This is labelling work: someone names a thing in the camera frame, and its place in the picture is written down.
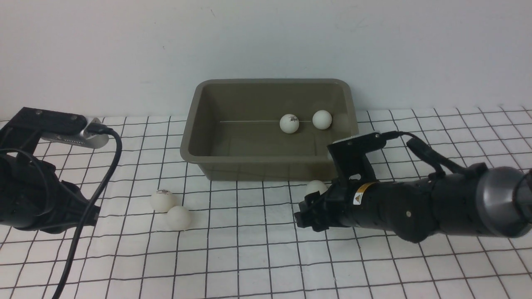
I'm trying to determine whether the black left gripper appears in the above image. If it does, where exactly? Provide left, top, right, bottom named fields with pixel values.
left=21, top=160, right=89, bottom=233

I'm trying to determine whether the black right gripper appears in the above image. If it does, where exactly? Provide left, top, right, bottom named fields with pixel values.
left=294, top=181, right=387, bottom=232

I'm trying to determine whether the white ball with logo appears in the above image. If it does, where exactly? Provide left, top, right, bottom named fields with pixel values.
left=150, top=189, right=176, bottom=213

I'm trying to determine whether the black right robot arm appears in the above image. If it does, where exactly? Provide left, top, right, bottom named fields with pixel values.
left=294, top=164, right=531, bottom=243

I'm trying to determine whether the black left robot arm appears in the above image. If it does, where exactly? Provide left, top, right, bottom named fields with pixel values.
left=0, top=150, right=89, bottom=234

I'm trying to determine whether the white grid tablecloth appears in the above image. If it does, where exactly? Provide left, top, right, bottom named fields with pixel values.
left=0, top=106, right=532, bottom=299

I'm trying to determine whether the olive green plastic bin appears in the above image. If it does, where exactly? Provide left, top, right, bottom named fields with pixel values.
left=180, top=79, right=359, bottom=181

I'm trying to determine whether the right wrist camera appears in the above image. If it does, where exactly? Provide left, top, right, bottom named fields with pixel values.
left=327, top=132, right=387, bottom=185

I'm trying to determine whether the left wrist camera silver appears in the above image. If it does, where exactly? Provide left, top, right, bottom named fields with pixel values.
left=0, top=107, right=109, bottom=149

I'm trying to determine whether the black left camera cable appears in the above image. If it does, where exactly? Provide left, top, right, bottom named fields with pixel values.
left=52, top=124, right=123, bottom=299

